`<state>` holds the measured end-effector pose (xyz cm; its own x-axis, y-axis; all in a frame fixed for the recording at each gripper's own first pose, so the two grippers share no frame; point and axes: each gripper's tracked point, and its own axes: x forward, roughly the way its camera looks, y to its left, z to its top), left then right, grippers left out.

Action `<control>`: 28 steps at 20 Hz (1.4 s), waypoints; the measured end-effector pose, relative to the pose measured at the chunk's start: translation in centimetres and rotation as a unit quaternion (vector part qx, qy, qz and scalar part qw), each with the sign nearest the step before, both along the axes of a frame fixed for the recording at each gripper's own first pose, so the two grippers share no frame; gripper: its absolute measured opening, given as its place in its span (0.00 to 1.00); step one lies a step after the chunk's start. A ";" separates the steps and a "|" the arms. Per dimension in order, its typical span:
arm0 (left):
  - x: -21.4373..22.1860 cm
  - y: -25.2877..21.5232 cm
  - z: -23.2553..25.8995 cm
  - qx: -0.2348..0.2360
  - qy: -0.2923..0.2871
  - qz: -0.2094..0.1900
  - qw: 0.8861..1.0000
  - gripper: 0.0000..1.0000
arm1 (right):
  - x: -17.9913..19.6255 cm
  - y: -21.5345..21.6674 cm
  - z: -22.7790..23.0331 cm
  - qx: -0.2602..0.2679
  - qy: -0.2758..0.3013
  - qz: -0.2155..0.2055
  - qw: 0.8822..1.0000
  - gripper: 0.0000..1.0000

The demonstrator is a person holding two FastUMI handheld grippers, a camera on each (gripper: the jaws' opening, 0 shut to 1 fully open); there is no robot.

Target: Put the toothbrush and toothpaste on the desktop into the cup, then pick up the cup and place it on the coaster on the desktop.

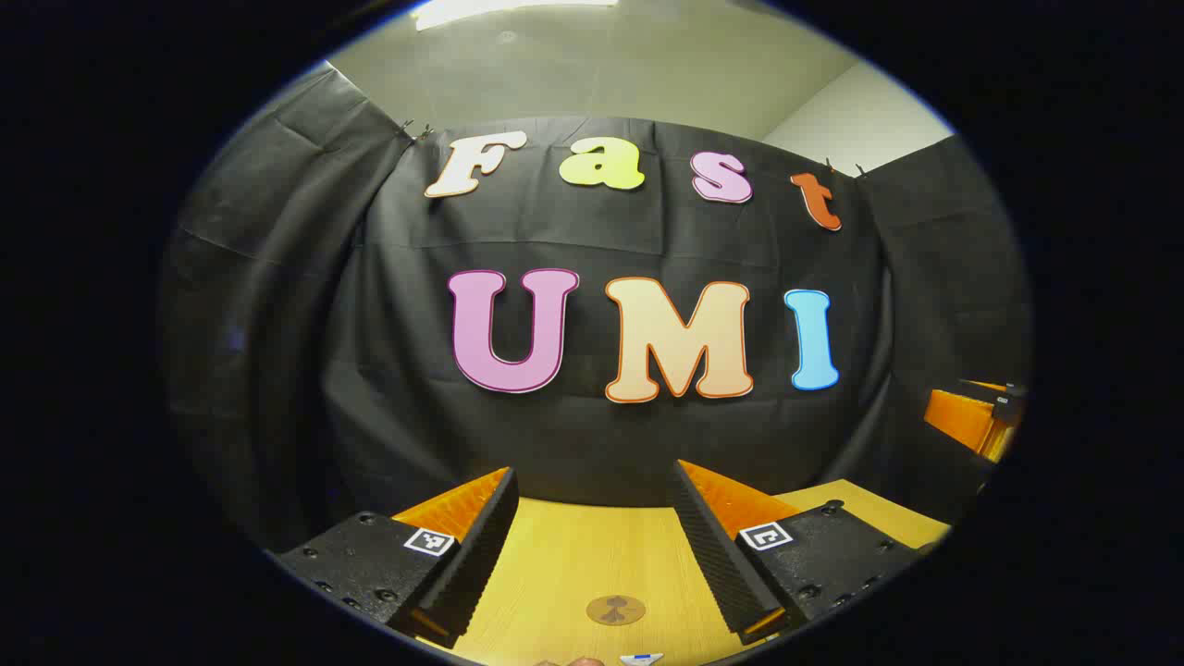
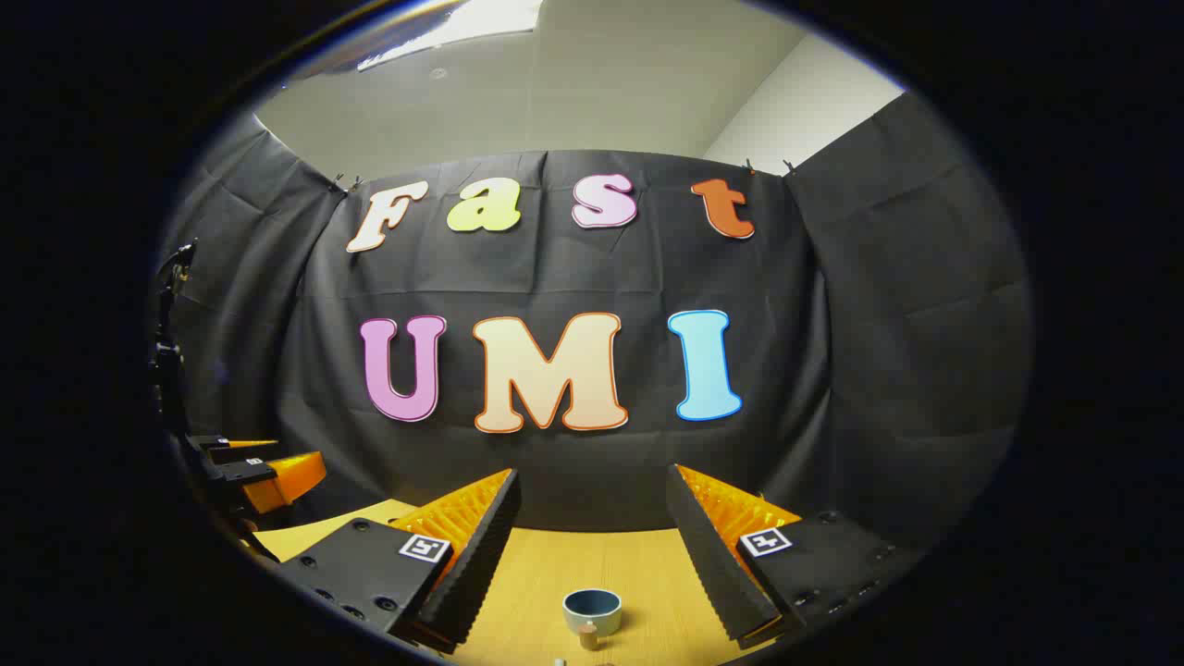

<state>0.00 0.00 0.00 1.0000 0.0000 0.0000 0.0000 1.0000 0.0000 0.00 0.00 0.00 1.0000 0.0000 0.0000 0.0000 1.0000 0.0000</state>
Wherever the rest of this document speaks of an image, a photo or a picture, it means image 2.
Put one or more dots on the black backdrop cloth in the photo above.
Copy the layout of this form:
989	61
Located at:
555	462

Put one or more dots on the ceiling light panel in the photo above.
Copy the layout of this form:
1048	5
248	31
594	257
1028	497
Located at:
462	23

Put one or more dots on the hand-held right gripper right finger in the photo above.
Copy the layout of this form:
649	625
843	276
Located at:
712	555

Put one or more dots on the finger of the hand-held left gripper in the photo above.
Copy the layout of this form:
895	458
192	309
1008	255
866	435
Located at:
222	444
287	476

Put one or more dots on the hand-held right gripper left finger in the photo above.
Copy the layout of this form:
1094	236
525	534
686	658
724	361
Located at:
481	546

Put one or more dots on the wooden desktop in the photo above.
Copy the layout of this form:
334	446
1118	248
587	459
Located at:
536	573

